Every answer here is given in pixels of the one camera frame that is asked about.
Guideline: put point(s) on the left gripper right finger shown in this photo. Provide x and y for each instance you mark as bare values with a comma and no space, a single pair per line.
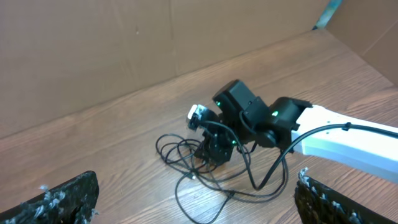
317,203

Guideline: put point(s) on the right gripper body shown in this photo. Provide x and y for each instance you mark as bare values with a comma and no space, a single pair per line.
218,143

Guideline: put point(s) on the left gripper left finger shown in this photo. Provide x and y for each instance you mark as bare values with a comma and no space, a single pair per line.
73,201

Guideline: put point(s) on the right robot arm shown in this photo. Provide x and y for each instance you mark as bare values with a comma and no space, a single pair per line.
292,125

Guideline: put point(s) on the green tape strip on cardboard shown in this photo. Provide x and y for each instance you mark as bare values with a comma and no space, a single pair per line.
327,14

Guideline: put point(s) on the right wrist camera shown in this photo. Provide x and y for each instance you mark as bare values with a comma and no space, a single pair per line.
194,116

